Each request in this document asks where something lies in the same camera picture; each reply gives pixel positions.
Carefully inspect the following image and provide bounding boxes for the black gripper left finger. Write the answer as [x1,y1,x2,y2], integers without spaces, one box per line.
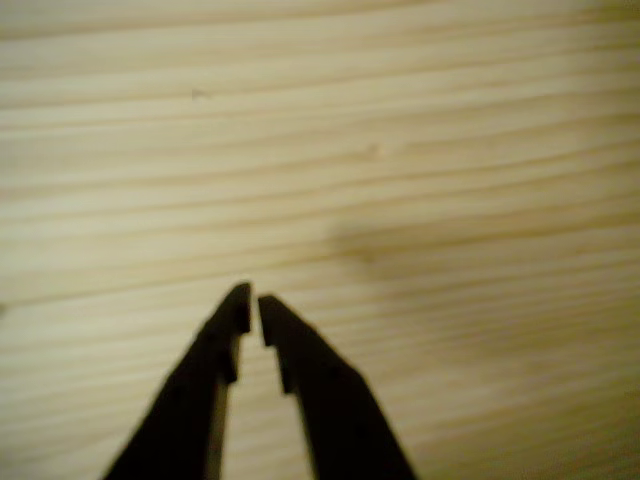
[102,282,253,480]

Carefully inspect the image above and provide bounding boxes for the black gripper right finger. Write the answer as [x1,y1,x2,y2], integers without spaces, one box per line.
[257,293,419,480]

